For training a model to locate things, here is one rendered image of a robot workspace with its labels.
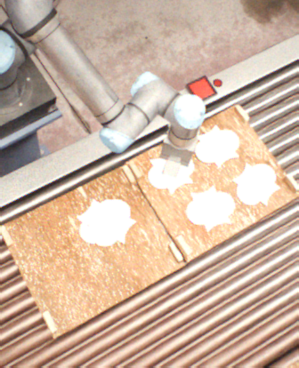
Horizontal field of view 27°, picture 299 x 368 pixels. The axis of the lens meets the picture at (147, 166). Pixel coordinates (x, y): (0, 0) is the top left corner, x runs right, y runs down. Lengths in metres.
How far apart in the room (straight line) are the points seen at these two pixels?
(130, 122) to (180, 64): 1.71
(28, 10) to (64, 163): 0.63
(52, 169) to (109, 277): 0.37
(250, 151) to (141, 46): 1.40
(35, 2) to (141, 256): 0.77
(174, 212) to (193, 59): 1.50
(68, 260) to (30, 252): 0.11
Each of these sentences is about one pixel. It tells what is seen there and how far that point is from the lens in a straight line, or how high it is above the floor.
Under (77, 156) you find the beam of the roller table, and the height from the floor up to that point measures 0.91.
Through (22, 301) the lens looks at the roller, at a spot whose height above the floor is 0.92.
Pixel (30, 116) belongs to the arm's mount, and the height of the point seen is 0.92.
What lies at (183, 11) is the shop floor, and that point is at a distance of 3.36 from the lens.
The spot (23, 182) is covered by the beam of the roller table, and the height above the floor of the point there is 0.91.
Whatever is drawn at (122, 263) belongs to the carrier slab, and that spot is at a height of 0.94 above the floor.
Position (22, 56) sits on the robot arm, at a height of 1.14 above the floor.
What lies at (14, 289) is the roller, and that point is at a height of 0.92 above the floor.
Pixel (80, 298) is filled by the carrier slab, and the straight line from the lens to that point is 1.73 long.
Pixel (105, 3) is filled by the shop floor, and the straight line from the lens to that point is 3.35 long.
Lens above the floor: 2.64
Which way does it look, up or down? 66 degrees down
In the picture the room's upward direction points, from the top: 12 degrees clockwise
